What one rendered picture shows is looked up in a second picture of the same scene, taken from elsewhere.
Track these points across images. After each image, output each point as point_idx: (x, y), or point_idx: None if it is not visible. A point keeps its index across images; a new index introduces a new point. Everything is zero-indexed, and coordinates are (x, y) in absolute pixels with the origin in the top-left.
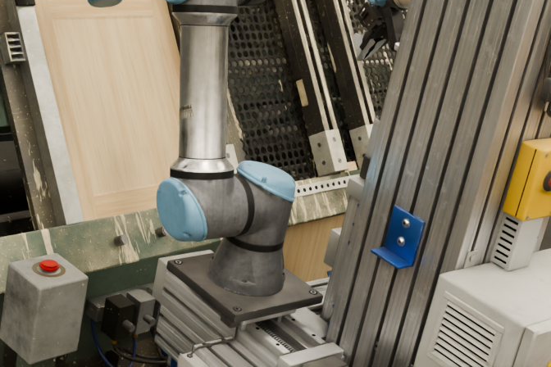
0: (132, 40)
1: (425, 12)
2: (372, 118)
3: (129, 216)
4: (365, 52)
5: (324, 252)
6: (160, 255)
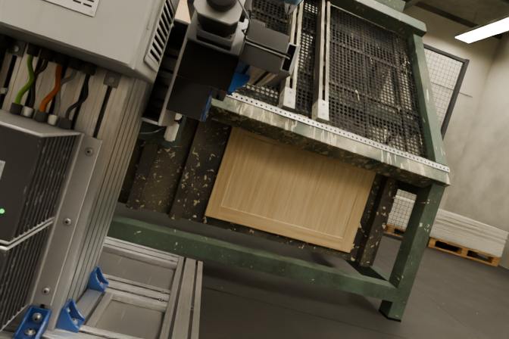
0: (185, 13)
1: None
2: (326, 98)
3: None
4: (287, 4)
5: (299, 194)
6: None
